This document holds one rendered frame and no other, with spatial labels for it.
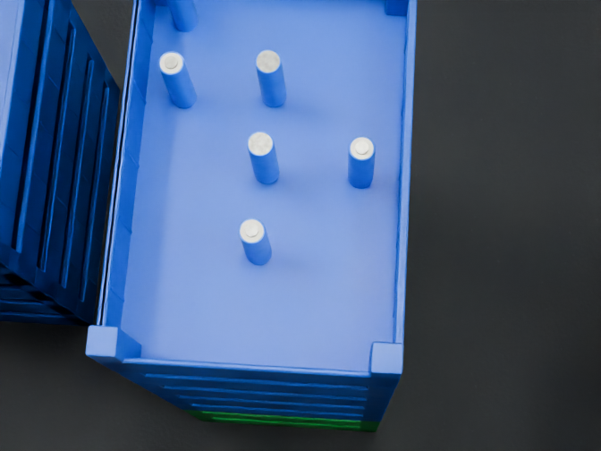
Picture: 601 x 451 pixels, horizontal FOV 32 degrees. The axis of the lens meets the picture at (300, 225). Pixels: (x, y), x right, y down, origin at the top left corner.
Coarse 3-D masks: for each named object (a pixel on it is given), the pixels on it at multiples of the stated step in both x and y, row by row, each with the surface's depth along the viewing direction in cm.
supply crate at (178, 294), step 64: (256, 0) 80; (320, 0) 79; (384, 0) 79; (128, 64) 73; (192, 64) 79; (320, 64) 78; (384, 64) 78; (128, 128) 72; (192, 128) 77; (256, 128) 77; (320, 128) 77; (384, 128) 77; (128, 192) 74; (192, 192) 76; (256, 192) 76; (320, 192) 76; (384, 192) 75; (128, 256) 75; (192, 256) 75; (320, 256) 74; (384, 256) 74; (128, 320) 74; (192, 320) 74; (256, 320) 73; (320, 320) 73; (384, 320) 73; (384, 384) 70
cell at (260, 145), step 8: (256, 136) 70; (264, 136) 70; (248, 144) 70; (256, 144) 70; (264, 144) 70; (272, 144) 70; (256, 152) 70; (264, 152) 70; (272, 152) 70; (256, 160) 71; (264, 160) 71; (272, 160) 71; (256, 168) 73; (264, 168) 72; (272, 168) 73; (256, 176) 75; (264, 176) 74; (272, 176) 74
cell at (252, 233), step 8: (248, 224) 69; (256, 224) 69; (240, 232) 69; (248, 232) 68; (256, 232) 68; (264, 232) 68; (248, 240) 68; (256, 240) 68; (264, 240) 69; (248, 248) 70; (256, 248) 70; (264, 248) 71; (248, 256) 73; (256, 256) 72; (264, 256) 72; (256, 264) 74
